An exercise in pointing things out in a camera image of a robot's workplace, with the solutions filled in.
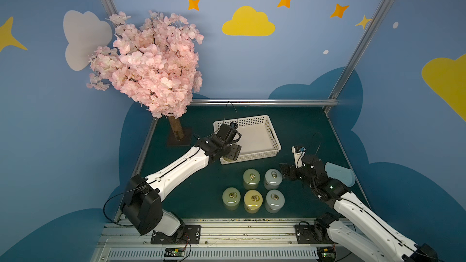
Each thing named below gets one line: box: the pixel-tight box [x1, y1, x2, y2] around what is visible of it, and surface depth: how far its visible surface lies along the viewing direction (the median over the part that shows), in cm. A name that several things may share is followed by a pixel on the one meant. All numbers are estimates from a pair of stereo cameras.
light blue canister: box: [263, 167, 283, 191], surface depth 84 cm
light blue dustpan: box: [324, 161, 357, 187], surface depth 95 cm
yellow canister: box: [243, 189, 264, 215], surface depth 78 cm
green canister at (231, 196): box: [222, 186, 241, 212], surface depth 79 cm
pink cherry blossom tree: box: [86, 11, 204, 119], surface depth 66 cm
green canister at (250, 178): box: [242, 167, 261, 191], surface depth 85 cm
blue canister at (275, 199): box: [265, 189, 286, 215], surface depth 78 cm
